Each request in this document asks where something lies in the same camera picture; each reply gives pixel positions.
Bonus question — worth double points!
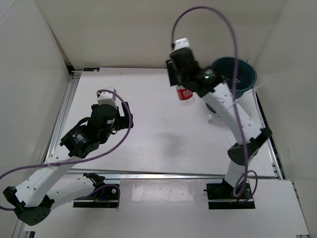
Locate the red label plastic bottle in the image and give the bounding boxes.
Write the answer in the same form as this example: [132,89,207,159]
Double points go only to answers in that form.
[176,85,195,106]

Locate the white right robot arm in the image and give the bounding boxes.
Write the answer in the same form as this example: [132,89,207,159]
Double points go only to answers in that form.
[166,47,272,198]

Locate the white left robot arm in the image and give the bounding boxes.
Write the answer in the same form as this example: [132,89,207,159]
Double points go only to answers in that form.
[3,102,133,226]

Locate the dark teal plastic bin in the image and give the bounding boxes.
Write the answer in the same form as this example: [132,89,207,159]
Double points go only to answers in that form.
[211,57,257,99]

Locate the clear bottle light blue label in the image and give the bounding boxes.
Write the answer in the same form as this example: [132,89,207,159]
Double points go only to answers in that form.
[208,113,221,124]

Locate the blue sticker on table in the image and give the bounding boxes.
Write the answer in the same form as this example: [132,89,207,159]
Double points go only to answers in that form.
[83,67,100,72]

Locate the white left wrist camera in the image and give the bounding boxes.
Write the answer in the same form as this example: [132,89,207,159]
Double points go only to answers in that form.
[96,89,117,108]

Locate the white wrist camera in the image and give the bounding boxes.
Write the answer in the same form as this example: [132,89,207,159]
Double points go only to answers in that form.
[96,89,117,108]
[171,38,190,51]

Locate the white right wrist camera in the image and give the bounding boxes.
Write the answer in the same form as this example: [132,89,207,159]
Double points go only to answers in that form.
[171,38,190,51]

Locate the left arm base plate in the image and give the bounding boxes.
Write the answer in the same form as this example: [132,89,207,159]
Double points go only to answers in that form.
[73,180,120,209]

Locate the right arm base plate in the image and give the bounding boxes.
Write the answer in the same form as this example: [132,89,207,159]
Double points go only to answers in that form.
[204,180,256,210]

